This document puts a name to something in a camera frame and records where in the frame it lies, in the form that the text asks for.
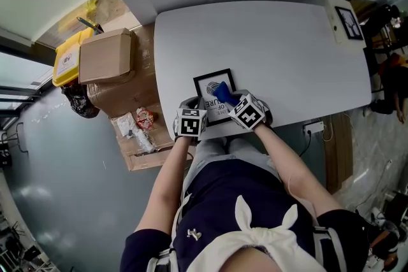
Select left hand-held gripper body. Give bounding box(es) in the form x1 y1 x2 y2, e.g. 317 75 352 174
172 107 208 140

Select clear plastic wrap bundle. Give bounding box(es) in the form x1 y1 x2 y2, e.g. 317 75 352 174
133 129 157 154

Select brown wooden board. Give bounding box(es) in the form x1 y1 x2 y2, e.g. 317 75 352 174
324 113 354 195

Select red patterned packet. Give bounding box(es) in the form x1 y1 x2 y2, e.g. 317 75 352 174
136 107 157 131

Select person's head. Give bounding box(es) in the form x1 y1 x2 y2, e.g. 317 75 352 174
219 247 329 272

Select black-framed window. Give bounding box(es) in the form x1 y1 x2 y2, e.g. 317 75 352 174
0 50 54 118

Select white power strip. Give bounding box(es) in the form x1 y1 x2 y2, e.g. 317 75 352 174
302 120 325 135

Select brown cardboard box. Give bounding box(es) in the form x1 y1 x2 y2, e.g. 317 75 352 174
78 27 136 85

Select person's left forearm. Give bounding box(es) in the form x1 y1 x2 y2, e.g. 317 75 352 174
135 136 198 233

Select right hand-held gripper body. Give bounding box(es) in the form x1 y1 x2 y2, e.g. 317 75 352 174
228 92 274 132

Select yellow bin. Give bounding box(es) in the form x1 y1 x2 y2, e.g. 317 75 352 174
52 27 95 88

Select white bow collar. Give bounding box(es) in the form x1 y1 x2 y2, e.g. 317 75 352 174
187 194 319 272

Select navy shirt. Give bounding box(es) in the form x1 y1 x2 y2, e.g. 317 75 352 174
120 159 372 272

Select person's right forearm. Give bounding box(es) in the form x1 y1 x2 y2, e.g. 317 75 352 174
253 122 344 211

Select white table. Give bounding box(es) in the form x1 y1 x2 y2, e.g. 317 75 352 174
154 0 373 141

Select blue cloth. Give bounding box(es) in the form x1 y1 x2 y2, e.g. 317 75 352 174
212 81 240 107

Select black cable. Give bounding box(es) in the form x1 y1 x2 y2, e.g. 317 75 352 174
298 132 312 157

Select black rubbish bag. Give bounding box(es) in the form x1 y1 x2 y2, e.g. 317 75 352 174
60 82 100 119

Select grey trousers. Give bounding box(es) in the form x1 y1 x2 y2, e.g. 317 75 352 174
191 133 281 179

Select black photo frame fingerprint print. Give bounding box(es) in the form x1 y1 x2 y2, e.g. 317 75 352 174
193 68 238 128

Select large flattened cardboard box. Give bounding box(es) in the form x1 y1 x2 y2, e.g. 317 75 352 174
86 24 179 172

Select white box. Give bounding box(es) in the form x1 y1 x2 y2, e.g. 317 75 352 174
321 0 365 45

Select grey metal handle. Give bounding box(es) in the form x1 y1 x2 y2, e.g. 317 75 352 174
76 17 105 33

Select black-framed tree picture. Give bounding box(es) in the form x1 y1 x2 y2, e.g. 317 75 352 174
334 5 364 41

